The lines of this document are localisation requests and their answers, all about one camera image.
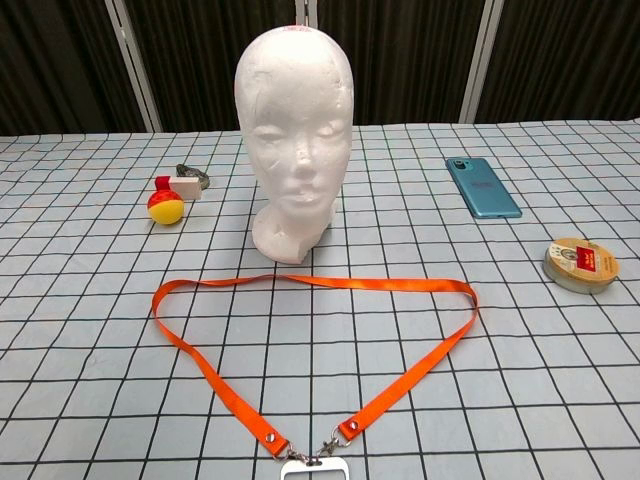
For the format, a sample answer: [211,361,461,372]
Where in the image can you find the red and yellow ball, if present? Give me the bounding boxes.
[146,188,186,227]

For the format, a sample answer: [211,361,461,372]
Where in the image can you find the round beige tape tin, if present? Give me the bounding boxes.
[544,238,621,295]

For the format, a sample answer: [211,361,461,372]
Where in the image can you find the clear white-framed badge holder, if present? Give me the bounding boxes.
[280,456,351,480]

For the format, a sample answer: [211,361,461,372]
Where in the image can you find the teal smartphone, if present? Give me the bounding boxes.
[445,157,524,220]

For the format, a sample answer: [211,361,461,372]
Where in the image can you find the checked blue-white tablecloth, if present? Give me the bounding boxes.
[0,118,640,480]

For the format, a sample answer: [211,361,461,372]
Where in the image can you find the white foam mannequin head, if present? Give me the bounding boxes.
[233,23,355,265]

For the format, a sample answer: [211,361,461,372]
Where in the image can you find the white and red eraser block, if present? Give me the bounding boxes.
[154,175,203,201]

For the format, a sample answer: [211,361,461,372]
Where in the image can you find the orange lanyard strap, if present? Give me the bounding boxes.
[151,273,480,461]

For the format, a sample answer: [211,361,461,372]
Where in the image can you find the grey metal clip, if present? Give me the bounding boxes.
[175,162,212,190]

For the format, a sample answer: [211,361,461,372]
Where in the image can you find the black screen panel white frame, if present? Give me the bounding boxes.
[299,0,494,126]
[0,0,154,137]
[112,0,307,134]
[469,0,640,124]

